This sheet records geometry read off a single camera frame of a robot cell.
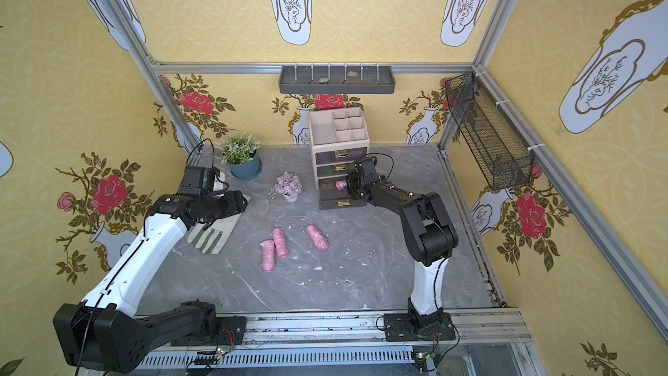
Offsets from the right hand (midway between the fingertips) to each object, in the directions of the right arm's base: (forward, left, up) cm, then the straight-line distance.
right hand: (341, 178), depth 99 cm
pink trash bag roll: (-3, 0, 0) cm, 3 cm away
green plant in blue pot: (+5, +38, +8) cm, 39 cm away
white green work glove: (-23, +46, -7) cm, 51 cm away
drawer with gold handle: (-2, +4, -10) cm, 11 cm away
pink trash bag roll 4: (-21, +8, -6) cm, 23 cm away
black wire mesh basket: (+2, -54, +13) cm, 56 cm away
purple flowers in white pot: (-5, +19, +2) cm, 20 cm away
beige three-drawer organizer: (+5, +1, +15) cm, 16 cm away
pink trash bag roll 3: (-24, +20, -6) cm, 32 cm away
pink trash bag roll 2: (-29, +23, -6) cm, 37 cm away
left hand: (-19, +30, +10) cm, 37 cm away
